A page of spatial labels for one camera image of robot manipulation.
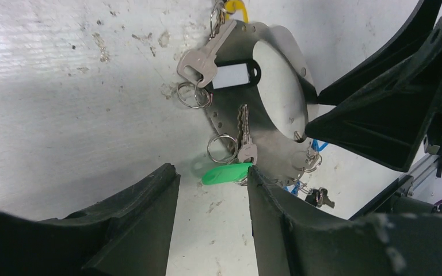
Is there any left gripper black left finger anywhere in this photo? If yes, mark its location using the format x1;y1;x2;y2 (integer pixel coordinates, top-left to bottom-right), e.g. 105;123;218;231
0;163;180;275

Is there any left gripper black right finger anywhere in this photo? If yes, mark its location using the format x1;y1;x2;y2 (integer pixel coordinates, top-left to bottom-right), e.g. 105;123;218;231
247;166;442;275

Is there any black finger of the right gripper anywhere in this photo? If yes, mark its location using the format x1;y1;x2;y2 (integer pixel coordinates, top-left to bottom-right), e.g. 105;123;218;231
318;0;442;106
305;17;442;172

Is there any green key tag with key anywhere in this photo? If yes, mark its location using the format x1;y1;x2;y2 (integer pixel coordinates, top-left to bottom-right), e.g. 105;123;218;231
201;104;258;186

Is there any black key tag with key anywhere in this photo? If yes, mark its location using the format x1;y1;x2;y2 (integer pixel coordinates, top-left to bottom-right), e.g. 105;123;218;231
304;187;335;209

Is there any blue key tag plain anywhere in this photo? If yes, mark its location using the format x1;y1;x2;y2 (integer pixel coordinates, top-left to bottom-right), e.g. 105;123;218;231
284;181;301;196

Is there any blue key tag white label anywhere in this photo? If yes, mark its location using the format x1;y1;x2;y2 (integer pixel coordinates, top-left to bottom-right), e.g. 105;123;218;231
311;139;329;152

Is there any black key tag white label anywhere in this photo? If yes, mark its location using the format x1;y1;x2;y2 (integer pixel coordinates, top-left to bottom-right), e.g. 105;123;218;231
210;59;261;90

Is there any yellow key tag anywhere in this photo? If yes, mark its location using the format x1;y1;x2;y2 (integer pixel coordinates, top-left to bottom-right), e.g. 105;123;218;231
224;0;249;23

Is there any aluminium table frame rail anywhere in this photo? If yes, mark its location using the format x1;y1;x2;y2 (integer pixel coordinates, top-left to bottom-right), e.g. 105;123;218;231
397;154;442;198

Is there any silver key on ring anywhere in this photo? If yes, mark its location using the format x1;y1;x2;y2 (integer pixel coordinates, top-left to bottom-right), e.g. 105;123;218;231
177;20;237;88

